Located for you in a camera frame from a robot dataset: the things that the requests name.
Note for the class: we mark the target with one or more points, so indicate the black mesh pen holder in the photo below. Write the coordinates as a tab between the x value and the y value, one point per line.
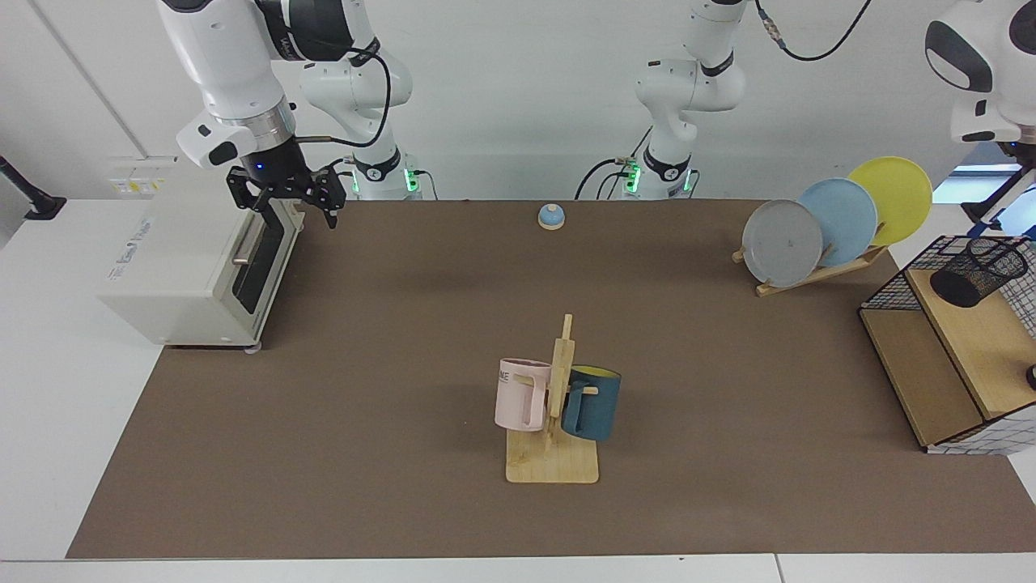
959	287

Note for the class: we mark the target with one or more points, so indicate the yellow plate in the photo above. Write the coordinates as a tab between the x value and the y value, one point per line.
898	190

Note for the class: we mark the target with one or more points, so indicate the pale toaster oven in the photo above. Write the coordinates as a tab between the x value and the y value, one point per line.
170	267

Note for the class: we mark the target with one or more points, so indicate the light blue plate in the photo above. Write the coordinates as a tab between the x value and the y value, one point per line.
846	214

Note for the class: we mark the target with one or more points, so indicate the wooden plate rack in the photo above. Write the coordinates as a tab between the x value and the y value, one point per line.
809	279

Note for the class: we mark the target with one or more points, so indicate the black clamp stand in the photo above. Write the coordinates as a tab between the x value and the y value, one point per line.
32	198

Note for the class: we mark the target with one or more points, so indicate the grey plate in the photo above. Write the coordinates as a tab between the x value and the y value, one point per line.
781	243

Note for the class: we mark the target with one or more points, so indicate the brown table cloth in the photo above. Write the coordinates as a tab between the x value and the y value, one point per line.
364	445

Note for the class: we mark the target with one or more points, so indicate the pink cup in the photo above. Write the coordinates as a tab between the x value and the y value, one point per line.
514	401

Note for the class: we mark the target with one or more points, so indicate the dark teal cup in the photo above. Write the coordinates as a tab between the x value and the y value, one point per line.
603	405

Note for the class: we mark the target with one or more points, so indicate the wooden cup stand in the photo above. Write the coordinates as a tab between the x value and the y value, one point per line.
550	465

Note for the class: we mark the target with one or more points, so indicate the white wall socket box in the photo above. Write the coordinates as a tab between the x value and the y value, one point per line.
142	178

